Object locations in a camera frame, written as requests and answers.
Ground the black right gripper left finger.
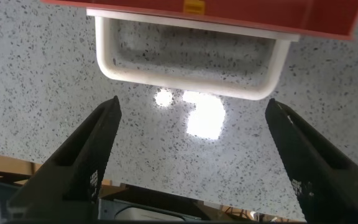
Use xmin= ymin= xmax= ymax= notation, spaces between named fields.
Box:
xmin=7 ymin=95 xmax=123 ymax=222

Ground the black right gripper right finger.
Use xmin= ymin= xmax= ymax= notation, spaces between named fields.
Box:
xmin=264 ymin=98 xmax=358 ymax=224

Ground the red drawer with white handle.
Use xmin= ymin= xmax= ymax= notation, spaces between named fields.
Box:
xmin=40 ymin=0 xmax=358 ymax=101

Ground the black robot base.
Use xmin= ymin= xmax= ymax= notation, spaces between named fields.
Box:
xmin=0 ymin=169 xmax=217 ymax=224

